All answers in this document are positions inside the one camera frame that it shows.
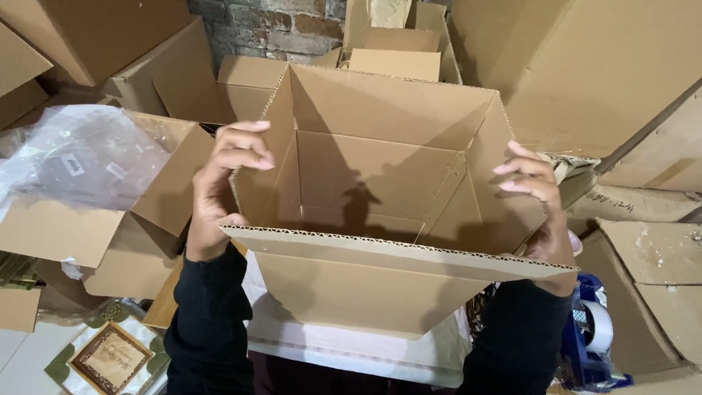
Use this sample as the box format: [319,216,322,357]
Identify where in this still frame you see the scuffed open cardboard box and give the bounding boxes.
[575,218,702,395]

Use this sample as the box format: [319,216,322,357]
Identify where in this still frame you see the cardboard box with handwriting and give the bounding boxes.
[564,184,702,223]

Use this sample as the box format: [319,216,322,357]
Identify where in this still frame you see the open cardboard boxes by brick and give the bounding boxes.
[312,0,463,85]

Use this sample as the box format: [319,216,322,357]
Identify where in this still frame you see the open cardboard box with bags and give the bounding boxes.
[0,110,216,301]

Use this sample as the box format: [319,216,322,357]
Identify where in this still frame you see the stack of green gold frames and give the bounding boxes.
[0,249,40,290]

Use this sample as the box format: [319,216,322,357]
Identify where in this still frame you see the heap of brown cardboard boxes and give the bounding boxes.
[0,0,231,132]

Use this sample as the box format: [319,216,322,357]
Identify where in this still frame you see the framed picture with green border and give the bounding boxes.
[44,314,172,395]

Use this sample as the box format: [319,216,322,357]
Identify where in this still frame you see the small brown cardboard box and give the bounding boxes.
[216,54,290,125]

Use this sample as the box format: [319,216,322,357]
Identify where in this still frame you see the blue tape dispenser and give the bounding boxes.
[558,272,635,394]

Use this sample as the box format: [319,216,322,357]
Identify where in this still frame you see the person's right hand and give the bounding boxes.
[492,140,579,298]

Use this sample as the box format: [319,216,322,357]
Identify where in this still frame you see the large closed cardboard box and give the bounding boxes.
[447,0,702,193]

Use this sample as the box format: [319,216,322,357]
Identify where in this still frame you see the person's left hand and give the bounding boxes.
[186,121,276,262]

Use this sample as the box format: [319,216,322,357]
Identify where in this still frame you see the clear plastic bags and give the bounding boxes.
[0,104,172,214]

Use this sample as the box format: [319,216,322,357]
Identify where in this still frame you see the white tape roll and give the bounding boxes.
[580,299,614,354]

